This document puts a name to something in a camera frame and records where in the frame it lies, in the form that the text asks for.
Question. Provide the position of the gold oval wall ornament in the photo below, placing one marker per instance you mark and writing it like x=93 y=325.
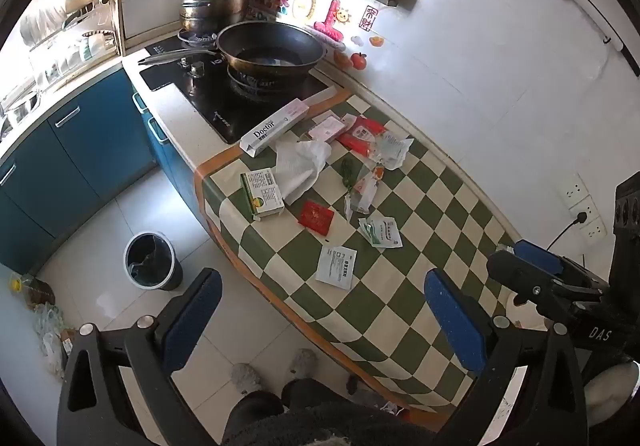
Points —
x=303 y=5

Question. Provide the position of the green and white medicine box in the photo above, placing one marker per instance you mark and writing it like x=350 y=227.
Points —
x=262 y=193

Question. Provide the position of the red square wall sticker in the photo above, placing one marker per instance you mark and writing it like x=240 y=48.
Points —
x=373 y=17

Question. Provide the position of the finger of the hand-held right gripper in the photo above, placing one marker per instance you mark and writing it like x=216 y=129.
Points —
x=540 y=255
x=520 y=273

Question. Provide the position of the white wall rail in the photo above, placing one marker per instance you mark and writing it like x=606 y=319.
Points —
x=590 y=8

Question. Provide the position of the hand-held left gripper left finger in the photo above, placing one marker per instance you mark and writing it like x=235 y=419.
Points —
x=195 y=318

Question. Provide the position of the black glass gas stove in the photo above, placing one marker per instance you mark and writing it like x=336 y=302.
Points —
x=220 y=105

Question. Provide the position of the cooking oil bottle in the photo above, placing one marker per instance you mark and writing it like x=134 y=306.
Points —
x=32 y=291

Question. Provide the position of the clear plastic wrapper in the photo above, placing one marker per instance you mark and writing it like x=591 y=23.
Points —
x=394 y=150
x=365 y=188

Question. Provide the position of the small cardboard box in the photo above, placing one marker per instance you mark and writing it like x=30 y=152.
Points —
x=67 y=343

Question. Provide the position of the person's right leg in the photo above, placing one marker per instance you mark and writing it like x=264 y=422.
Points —
x=312 y=393

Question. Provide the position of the grey fuzzy slipper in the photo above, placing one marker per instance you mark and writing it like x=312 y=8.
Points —
x=301 y=363
x=246 y=378

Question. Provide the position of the steel sink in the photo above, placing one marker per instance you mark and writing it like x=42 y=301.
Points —
x=17 y=113

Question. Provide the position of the black frying pan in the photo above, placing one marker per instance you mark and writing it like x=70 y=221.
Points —
x=272 y=50

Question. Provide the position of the person's right forearm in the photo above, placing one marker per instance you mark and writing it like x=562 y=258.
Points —
x=615 y=386

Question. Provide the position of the orange fruit ornament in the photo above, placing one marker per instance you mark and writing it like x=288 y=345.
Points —
x=341 y=58

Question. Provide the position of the dark fuzzy clothing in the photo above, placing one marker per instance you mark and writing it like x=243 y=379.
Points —
x=340 y=426

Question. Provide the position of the green vegetable leaf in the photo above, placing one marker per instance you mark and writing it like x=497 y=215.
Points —
x=347 y=170

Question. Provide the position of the white tissue paper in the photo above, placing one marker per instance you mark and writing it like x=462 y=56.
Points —
x=300 y=168

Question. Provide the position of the red paper packet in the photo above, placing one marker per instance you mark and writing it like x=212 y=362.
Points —
x=316 y=217

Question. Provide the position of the dish rack with dishes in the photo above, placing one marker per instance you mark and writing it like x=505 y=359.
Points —
x=70 y=45

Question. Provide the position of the red apple ornament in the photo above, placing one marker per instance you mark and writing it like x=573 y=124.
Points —
x=358 y=60

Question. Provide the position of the red and white packet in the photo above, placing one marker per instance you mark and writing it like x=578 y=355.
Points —
x=361 y=135

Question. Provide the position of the long white carton box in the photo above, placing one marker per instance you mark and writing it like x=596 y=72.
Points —
x=275 y=128

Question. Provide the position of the pink wall ornament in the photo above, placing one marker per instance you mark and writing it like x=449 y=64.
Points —
x=330 y=23

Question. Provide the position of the pile of clear plastic bags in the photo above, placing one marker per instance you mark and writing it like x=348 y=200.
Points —
x=50 y=336

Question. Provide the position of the green checked tablecloth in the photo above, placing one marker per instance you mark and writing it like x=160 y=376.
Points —
x=425 y=226

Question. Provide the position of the round waste bin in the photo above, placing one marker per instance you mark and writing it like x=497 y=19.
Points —
x=152 y=261

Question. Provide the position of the white and green sachet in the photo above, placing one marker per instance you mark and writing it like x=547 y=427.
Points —
x=381 y=233

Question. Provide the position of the pink and white small box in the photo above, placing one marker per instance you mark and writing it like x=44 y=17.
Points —
x=327 y=128

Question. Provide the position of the white wall socket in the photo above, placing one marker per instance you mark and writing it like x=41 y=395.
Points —
x=586 y=207
x=596 y=230
x=574 y=188

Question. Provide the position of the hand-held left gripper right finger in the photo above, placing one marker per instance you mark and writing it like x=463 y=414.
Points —
x=452 y=321

